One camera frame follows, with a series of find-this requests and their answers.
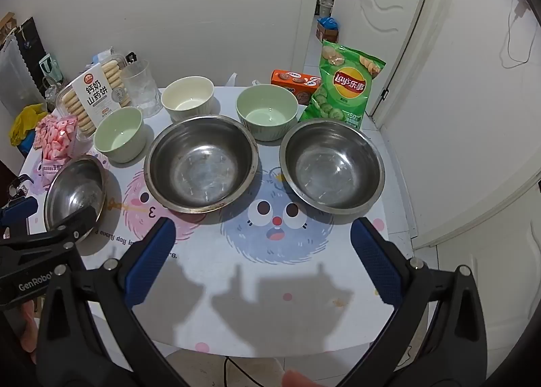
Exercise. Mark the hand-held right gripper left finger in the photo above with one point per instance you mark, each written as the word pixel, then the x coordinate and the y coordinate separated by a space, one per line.
pixel 152 260

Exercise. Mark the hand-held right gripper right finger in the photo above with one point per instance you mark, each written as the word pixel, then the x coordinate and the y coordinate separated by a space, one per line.
pixel 376 260

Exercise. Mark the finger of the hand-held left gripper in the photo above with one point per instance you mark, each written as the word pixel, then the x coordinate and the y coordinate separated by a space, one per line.
pixel 19 209
pixel 74 224

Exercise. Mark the small steel bowl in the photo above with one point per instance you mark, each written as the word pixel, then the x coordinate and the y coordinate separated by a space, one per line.
pixel 74 192

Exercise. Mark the small green ribbed bowl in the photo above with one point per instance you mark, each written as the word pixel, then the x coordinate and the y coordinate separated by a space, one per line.
pixel 120 133

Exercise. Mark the medium steel bowl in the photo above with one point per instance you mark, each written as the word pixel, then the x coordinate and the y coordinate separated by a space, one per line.
pixel 334 167

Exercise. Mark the large stained steel bowl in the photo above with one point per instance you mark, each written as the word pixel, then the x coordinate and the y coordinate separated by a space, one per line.
pixel 200 167

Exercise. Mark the cream ribbed bowl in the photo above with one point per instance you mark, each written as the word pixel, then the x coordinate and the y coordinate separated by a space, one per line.
pixel 188 97

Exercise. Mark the large green ribbed bowl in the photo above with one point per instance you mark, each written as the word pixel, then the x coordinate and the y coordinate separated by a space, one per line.
pixel 266 112

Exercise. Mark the person's left hand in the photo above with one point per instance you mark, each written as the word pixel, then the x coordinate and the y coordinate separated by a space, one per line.
pixel 29 328

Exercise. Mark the pink candy bag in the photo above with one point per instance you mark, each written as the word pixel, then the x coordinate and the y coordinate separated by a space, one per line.
pixel 57 141

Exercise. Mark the cartoon printed tablecloth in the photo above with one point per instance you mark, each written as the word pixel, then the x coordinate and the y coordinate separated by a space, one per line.
pixel 270 251

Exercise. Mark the clear plastic biscuit box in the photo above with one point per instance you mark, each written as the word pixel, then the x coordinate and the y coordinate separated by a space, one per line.
pixel 93 91

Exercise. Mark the clear glass cup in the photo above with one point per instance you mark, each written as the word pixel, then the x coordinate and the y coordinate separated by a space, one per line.
pixel 141 86

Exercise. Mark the green chips bag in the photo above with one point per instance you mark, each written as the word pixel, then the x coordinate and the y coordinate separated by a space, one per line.
pixel 346 86

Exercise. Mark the small black object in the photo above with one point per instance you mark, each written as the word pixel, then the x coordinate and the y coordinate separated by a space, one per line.
pixel 132 58

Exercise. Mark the orange cookie box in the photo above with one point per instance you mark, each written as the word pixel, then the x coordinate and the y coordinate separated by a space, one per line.
pixel 291 80

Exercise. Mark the white door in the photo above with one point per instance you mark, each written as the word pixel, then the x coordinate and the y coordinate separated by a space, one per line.
pixel 380 40

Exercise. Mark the cardboard box with blue item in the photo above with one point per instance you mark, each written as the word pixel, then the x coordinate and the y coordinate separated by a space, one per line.
pixel 327 29

